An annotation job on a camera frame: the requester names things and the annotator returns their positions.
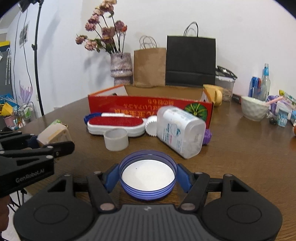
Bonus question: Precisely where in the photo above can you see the beige cube container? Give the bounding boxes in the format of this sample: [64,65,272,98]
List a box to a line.
[37,120,72,147]

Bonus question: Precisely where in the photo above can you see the grey tape roll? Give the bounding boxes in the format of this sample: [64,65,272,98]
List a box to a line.
[103,128,129,152]

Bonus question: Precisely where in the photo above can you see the blue white jar lid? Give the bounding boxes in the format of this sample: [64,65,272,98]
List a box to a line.
[118,150,178,201]

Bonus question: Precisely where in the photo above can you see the purple ridged cap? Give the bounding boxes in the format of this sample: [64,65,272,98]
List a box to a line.
[203,129,212,146]

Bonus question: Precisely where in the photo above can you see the white plastic pill bottle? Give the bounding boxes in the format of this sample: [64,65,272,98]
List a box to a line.
[157,105,206,159]

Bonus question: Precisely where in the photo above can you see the red white lint brush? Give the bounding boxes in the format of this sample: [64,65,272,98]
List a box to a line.
[87,116,145,137]

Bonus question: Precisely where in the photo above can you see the dark blue ridged cap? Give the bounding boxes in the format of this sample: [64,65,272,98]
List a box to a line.
[83,113,101,125]

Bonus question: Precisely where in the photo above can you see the white ridged cap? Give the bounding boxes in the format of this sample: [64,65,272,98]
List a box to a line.
[145,115,157,137]

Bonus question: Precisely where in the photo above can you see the red cardboard box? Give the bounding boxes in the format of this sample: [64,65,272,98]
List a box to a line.
[88,85,214,128]

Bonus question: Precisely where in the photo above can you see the yellow mug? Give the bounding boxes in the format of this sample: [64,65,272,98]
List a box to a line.
[203,84,223,107]

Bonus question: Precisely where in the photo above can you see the small red box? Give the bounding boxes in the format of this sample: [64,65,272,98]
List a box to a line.
[232,93,242,104]

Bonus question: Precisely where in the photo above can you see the white ceramic bowl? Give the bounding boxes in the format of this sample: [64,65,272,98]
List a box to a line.
[241,96,269,121]

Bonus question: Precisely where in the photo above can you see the clear food container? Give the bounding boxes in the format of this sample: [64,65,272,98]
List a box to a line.
[215,65,237,102]

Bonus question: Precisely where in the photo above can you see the small yogurt cup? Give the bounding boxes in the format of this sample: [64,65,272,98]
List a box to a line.
[277,109,288,128]

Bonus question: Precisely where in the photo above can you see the blue soda can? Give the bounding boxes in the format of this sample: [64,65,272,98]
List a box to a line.
[248,76,261,98]

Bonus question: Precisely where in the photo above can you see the pink ceramic vase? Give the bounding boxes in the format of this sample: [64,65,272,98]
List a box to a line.
[110,53,133,86]

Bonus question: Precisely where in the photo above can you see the clear glass bottle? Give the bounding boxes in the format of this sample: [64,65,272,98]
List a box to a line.
[261,63,271,101]

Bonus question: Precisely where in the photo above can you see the black paper bag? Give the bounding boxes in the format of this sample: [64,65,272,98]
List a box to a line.
[165,22,216,87]

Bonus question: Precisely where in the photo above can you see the brown paper bag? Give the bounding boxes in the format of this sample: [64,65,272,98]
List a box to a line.
[133,35,167,88]

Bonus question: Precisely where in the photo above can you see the dried pink roses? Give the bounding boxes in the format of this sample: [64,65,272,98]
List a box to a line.
[75,1,127,55]

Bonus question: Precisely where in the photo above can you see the studio light on stand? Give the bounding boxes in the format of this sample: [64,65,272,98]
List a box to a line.
[18,0,45,116]

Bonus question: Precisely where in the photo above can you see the wire storage rack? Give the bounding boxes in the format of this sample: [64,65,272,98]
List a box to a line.
[12,101,37,130]

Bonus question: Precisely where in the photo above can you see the wall poster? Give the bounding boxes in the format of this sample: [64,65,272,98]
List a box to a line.
[18,22,30,48]

